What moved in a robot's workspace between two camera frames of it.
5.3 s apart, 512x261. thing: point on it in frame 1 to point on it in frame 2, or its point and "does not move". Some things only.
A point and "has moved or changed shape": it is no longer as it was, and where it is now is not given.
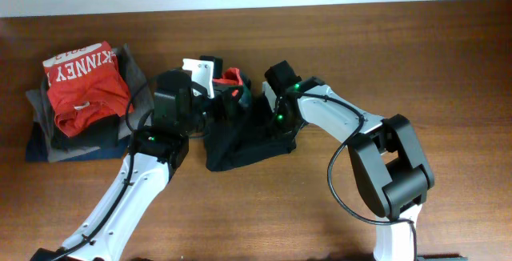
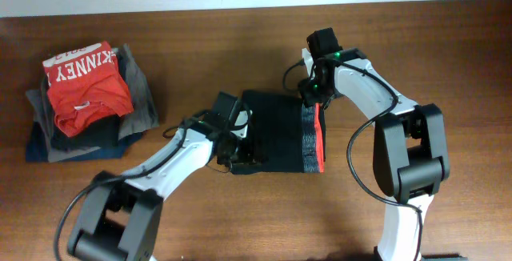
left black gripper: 225,99 to 221,158
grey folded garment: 41,110 does not move
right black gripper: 278,130 to 310,95
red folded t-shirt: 86,87 does not move
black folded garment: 102,133 does not move
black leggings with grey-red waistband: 242,130 has moved or changed shape
